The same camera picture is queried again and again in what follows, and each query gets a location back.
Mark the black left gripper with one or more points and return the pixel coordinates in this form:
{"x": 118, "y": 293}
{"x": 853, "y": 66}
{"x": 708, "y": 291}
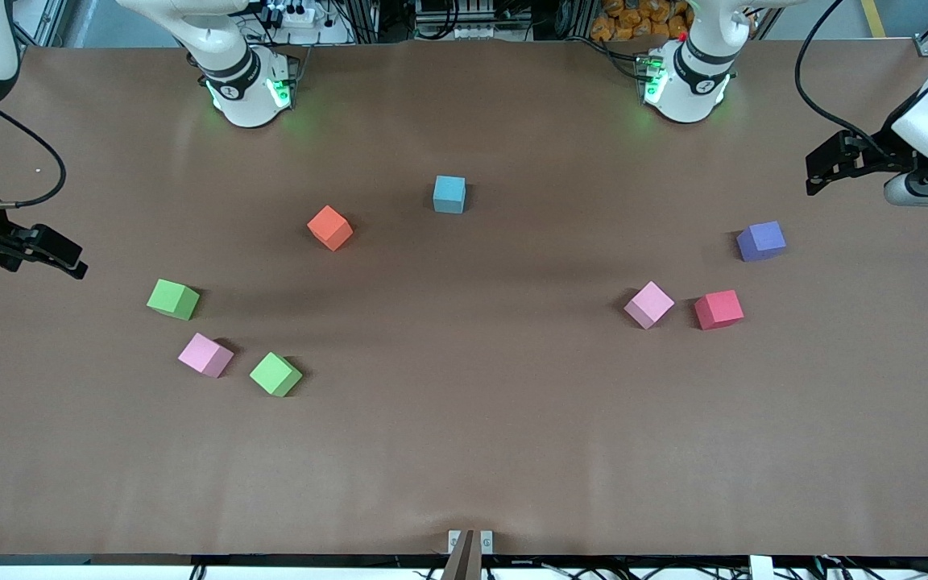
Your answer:
{"x": 892, "y": 158}

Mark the pink foam cube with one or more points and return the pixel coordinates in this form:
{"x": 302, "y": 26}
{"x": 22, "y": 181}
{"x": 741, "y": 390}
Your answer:
{"x": 205, "y": 354}
{"x": 648, "y": 304}

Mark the red foam cube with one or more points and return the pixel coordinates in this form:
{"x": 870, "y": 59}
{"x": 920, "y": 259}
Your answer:
{"x": 718, "y": 309}

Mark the green foam cube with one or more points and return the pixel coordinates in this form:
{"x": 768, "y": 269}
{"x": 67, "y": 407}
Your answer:
{"x": 275, "y": 374}
{"x": 172, "y": 299}

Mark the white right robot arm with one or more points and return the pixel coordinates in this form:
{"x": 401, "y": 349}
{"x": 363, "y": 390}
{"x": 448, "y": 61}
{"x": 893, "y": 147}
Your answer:
{"x": 242, "y": 97}

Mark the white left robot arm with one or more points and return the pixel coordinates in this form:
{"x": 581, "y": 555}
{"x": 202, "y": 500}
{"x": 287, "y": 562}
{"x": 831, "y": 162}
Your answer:
{"x": 685, "y": 89}

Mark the purple foam cube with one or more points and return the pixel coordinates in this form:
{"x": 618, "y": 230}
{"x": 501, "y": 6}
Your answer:
{"x": 760, "y": 240}

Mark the bag of orange items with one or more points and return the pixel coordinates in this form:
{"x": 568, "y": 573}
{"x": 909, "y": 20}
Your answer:
{"x": 637, "y": 20}

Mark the orange foam cube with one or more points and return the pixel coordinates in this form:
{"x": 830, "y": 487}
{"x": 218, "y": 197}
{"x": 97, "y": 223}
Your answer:
{"x": 329, "y": 227}

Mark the blue foam cube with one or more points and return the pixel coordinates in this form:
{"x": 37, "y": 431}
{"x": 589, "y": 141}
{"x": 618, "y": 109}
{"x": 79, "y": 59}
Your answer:
{"x": 449, "y": 193}

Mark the white electronics box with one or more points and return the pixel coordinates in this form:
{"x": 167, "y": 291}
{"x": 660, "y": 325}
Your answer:
{"x": 456, "y": 20}

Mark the white label tag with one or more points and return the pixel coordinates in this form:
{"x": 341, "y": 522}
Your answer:
{"x": 761, "y": 568}

